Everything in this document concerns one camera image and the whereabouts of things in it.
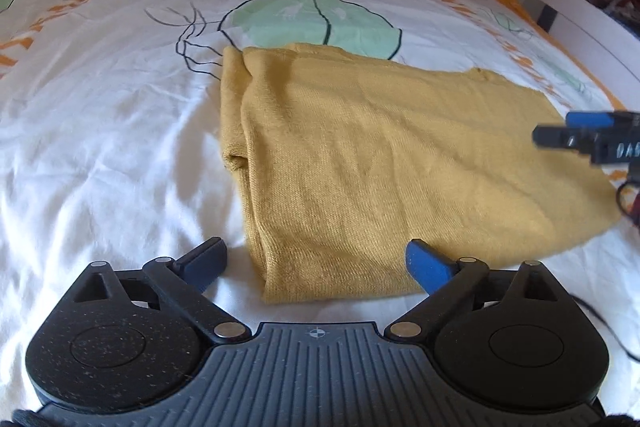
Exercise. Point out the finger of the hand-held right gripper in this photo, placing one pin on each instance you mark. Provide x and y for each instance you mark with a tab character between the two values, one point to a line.
562	137
590	119

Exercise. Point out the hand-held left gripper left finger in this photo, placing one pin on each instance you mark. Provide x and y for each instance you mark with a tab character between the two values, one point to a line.
206	263

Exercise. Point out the yellow knit sweater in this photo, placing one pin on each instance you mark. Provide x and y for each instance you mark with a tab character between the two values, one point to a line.
380	167

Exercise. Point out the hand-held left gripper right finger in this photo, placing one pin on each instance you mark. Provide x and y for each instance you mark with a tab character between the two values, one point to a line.
429	268

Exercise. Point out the white printed duvet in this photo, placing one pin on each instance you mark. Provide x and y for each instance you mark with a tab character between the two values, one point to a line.
115	117

